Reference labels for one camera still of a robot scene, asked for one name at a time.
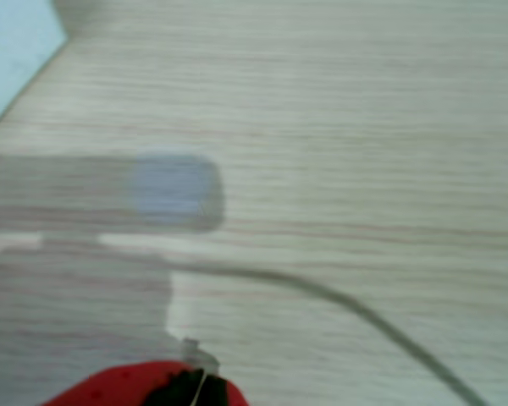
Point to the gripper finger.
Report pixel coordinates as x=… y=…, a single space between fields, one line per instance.
x=110 y=387

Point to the white box with blue stripe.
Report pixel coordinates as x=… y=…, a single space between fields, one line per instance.
x=8 y=51

